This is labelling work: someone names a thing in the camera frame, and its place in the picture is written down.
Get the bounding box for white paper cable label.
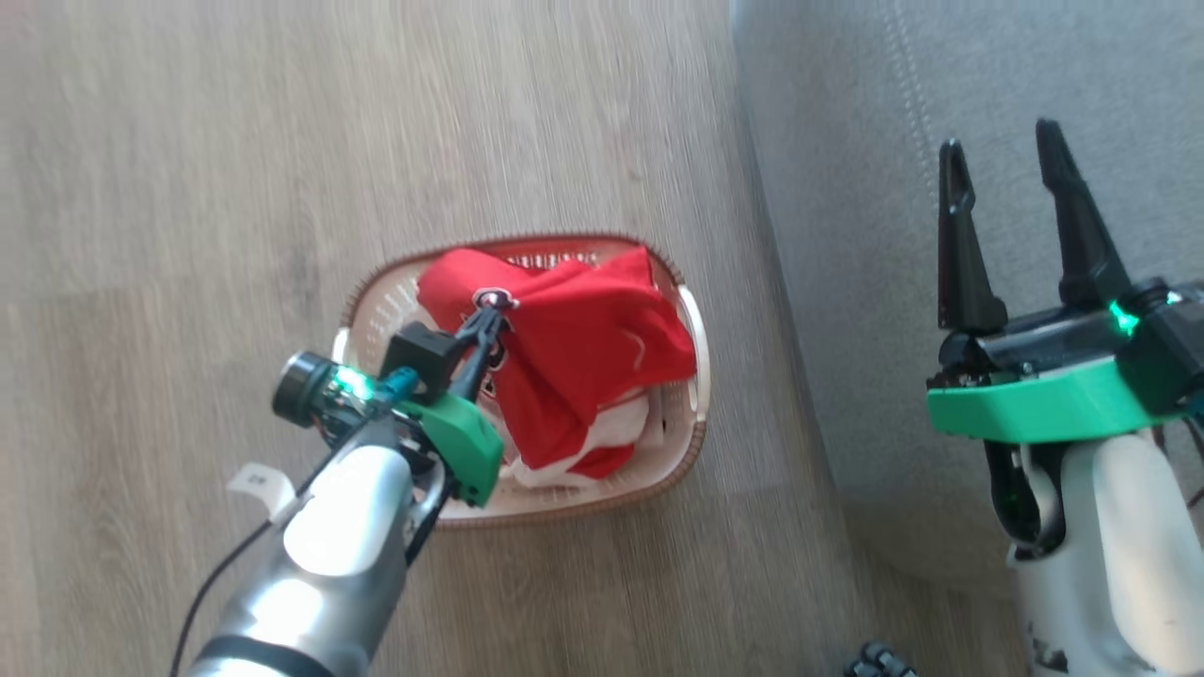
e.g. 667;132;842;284
227;462;298;524

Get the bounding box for red shirt with white print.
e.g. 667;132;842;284
416;246;699;480

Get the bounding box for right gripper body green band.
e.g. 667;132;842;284
926;281;1197;444

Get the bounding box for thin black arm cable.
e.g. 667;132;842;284
169;475;321;677

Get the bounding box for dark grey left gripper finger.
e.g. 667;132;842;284
455;305;515;345
448;324;503;403

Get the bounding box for beige perforated plastic laundry basket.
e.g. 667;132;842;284
333;232;712;530

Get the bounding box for white cloth garment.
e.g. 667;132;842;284
503;390;671;490

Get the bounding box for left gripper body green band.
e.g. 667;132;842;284
272;351;506;510

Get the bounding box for grey fabric sofa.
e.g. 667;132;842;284
729;0;1204;603

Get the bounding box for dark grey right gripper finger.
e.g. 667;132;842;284
1035;117;1135;308
937;137;1009;336

